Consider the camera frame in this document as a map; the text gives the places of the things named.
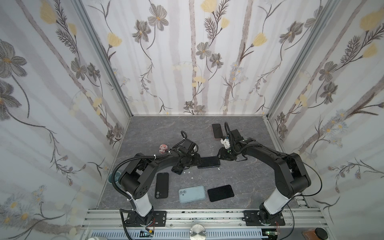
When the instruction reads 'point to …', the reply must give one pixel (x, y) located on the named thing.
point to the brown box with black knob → (316, 234)
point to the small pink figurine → (163, 148)
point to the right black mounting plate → (251, 219)
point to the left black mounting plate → (159, 219)
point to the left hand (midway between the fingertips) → (198, 159)
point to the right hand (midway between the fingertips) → (216, 153)
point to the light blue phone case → (192, 194)
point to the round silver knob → (197, 232)
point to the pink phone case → (213, 132)
